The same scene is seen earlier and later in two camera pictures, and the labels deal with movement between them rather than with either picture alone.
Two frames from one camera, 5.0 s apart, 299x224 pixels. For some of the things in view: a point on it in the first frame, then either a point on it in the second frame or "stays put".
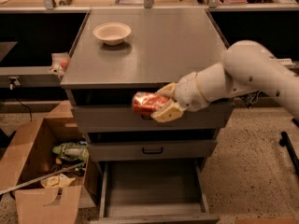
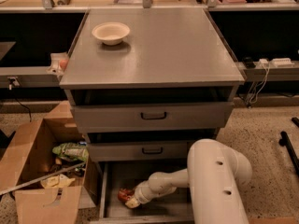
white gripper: x=188 y=91 -> x=142 y=194
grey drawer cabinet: x=152 y=172 stays put
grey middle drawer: x=151 y=149 stays put
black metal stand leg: x=285 y=142 stays put
